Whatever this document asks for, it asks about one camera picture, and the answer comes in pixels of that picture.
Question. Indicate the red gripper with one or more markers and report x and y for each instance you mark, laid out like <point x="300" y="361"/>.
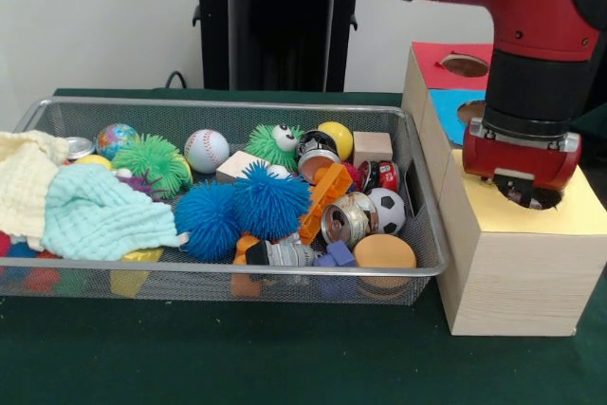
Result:
<point x="522" y="163"/>

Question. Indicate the mint green cloth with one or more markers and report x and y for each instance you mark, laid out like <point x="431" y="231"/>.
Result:
<point x="100" y="213"/>

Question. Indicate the cream yellow cloth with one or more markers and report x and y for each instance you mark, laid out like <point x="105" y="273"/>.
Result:
<point x="24" y="177"/>

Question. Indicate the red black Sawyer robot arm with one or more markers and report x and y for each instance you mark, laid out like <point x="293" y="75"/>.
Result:
<point x="531" y="7"/>

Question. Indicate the wooden box with three holes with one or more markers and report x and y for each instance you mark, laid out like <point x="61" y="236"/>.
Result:
<point x="522" y="272"/>

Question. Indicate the shallow clear mesh bin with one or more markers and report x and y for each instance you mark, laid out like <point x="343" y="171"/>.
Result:
<point x="429" y="225"/>

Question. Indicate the black white toy soccer ball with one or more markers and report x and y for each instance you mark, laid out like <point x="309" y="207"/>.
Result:
<point x="386" y="211"/>

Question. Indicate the peach orange ball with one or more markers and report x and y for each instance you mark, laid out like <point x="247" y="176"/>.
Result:
<point x="384" y="251"/>

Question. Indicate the small wooden cube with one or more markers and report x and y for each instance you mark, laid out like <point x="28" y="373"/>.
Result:
<point x="237" y="166"/>
<point x="373" y="146"/>

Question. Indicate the silver drinks can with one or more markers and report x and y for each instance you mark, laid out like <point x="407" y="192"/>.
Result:
<point x="343" y="220"/>

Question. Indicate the yellow ball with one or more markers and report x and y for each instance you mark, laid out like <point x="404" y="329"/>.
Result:
<point x="336" y="139"/>

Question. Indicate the orange plastic toy brick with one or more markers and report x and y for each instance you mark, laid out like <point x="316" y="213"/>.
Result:
<point x="324" y="198"/>

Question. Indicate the blue spiky ball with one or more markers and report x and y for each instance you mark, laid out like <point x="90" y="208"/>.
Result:
<point x="273" y="201"/>
<point x="209" y="220"/>

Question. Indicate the white toy baseball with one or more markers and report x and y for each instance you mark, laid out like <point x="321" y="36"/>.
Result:
<point x="207" y="151"/>

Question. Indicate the large light green spiky ball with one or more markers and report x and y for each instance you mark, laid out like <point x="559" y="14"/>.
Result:
<point x="152" y="163"/>

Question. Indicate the globe print ball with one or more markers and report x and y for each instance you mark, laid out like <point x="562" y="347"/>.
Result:
<point x="117" y="139"/>

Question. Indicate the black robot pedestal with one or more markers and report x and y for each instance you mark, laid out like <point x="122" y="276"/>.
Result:
<point x="275" y="26"/>

